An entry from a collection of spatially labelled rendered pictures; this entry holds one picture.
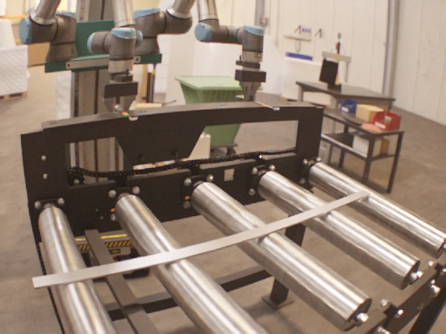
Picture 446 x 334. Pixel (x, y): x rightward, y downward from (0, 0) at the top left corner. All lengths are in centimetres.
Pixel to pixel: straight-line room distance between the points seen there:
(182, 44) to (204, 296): 437
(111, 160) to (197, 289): 149
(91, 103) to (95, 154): 32
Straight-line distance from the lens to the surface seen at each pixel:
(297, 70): 799
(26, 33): 178
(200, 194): 133
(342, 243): 122
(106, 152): 226
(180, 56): 499
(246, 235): 105
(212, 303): 81
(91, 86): 215
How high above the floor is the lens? 146
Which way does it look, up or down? 22 degrees down
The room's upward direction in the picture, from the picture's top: 4 degrees clockwise
